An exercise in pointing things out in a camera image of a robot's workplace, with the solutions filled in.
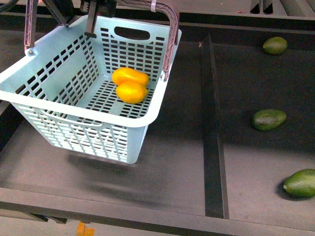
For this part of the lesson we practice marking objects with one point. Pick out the light blue plastic basket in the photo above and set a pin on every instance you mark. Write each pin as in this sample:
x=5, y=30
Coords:
x=63, y=86

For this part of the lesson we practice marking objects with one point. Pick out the yellow lemon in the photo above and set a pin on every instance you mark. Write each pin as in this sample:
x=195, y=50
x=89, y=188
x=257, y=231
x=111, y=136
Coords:
x=131, y=92

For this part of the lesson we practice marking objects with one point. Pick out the black tray divider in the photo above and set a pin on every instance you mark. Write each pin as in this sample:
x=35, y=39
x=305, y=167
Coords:
x=215, y=186

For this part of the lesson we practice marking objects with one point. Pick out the brown basket handle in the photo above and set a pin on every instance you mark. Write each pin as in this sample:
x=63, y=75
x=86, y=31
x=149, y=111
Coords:
x=167, y=7

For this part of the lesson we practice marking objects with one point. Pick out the green avocado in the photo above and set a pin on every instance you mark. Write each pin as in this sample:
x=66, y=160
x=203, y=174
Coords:
x=268, y=119
x=275, y=45
x=301, y=183

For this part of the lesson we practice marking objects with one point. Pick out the yellow mango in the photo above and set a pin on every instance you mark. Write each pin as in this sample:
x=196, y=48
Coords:
x=125, y=74

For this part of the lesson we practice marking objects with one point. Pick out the black lower fruit tray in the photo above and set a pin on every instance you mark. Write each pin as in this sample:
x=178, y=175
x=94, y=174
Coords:
x=164, y=190

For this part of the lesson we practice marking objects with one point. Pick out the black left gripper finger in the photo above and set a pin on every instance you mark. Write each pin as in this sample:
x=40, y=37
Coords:
x=91, y=20
x=61, y=10

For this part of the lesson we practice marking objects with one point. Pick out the orange floor tape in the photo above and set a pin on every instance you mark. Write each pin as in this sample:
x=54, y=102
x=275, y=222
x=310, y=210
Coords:
x=83, y=230

